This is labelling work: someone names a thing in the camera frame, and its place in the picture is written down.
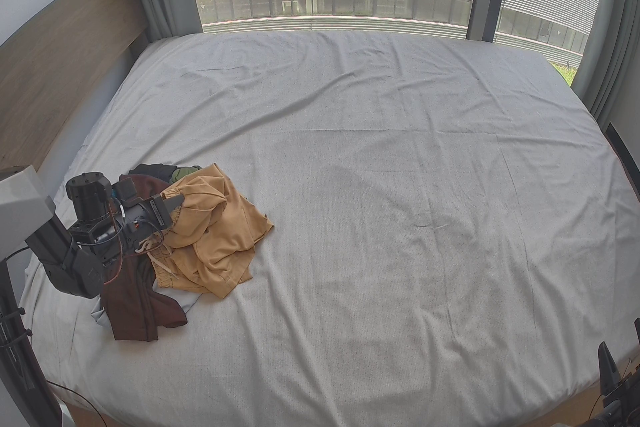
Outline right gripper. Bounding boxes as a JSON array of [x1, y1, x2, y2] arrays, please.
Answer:
[[597, 317, 640, 427]]

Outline black garment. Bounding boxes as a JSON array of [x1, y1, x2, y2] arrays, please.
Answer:
[[129, 163, 176, 183]]

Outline pale grey garment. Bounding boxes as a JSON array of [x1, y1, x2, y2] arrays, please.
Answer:
[[90, 289, 207, 327]]

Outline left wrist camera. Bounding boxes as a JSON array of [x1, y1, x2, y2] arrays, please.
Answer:
[[114, 177, 146, 216]]

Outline bed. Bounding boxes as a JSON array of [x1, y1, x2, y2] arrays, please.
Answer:
[[0, 0, 640, 427]]

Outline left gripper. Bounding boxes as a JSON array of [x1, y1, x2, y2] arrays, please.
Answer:
[[119, 193, 187, 248]]

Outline brown garment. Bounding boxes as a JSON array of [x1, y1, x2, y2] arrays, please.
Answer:
[[100, 175, 188, 342]]

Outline tan shorts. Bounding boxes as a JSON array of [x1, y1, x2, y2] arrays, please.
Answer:
[[137, 163, 275, 300]]

